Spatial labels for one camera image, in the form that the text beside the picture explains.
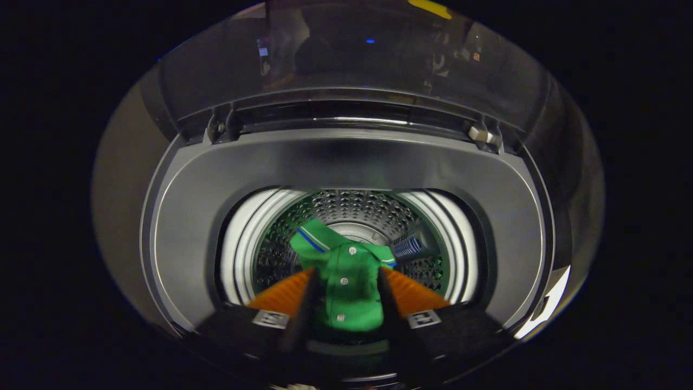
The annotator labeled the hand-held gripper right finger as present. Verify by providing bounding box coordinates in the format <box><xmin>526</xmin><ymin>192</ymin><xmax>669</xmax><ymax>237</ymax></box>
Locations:
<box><xmin>376</xmin><ymin>267</ymin><xmax>515</xmax><ymax>374</ymax></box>

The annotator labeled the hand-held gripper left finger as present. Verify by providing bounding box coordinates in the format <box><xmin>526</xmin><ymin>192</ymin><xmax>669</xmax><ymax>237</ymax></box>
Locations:
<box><xmin>195</xmin><ymin>267</ymin><xmax>320</xmax><ymax>358</ymax></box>

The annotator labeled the green polo shirt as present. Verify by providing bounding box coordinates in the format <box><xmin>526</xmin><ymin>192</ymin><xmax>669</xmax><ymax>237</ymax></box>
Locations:
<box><xmin>290</xmin><ymin>218</ymin><xmax>397</xmax><ymax>332</ymax></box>

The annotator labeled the grey washing machine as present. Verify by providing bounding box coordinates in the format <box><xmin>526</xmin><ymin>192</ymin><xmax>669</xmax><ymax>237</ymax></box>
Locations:
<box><xmin>138</xmin><ymin>87</ymin><xmax>574</xmax><ymax>389</ymax></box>

